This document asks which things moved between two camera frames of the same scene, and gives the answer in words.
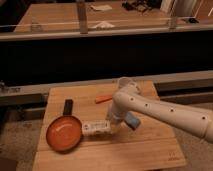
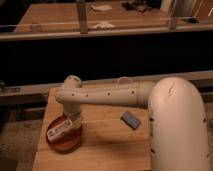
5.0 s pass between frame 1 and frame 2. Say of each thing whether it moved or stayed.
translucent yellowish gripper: moved
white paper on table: stayed
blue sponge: stayed
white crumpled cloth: stayed
